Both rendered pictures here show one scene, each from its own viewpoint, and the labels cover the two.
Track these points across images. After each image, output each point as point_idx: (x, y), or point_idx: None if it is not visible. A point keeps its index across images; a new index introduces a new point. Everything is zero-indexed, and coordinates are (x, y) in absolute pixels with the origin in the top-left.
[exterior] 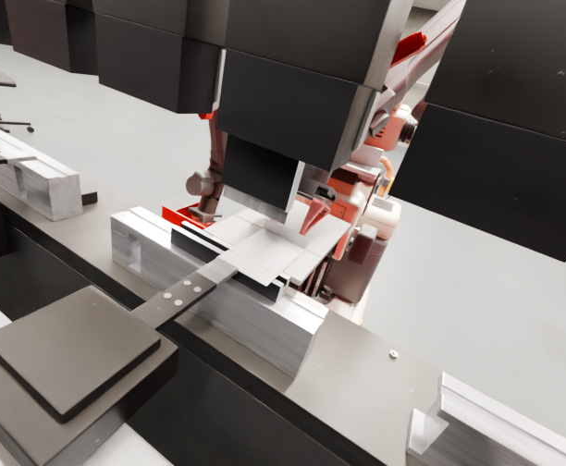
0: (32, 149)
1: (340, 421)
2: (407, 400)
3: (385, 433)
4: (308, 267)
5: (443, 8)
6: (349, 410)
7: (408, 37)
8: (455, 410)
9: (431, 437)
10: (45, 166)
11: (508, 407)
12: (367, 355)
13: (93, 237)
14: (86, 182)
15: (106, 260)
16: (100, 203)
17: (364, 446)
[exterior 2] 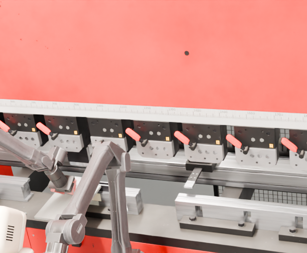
0: (210, 204)
1: (51, 195)
2: (26, 204)
3: (38, 196)
4: None
5: (8, 133)
6: (48, 197)
7: (41, 123)
8: (26, 178)
9: (28, 188)
10: (190, 198)
11: (8, 183)
12: (36, 211)
13: (159, 212)
14: (202, 238)
15: (145, 206)
16: (178, 228)
17: (45, 193)
